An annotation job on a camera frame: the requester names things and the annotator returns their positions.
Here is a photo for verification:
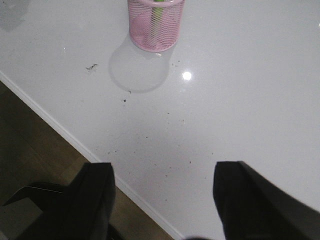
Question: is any green marker pen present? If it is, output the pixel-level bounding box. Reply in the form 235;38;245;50
150;7;164;48

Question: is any black chair base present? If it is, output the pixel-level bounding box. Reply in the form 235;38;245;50
3;182;66;211

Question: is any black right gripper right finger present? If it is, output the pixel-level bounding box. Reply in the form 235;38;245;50
212;161;320;240

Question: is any pink mesh pen holder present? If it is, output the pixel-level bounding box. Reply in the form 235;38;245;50
127;0;185;53

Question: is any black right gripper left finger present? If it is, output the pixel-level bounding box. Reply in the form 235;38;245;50
17;163;116;240

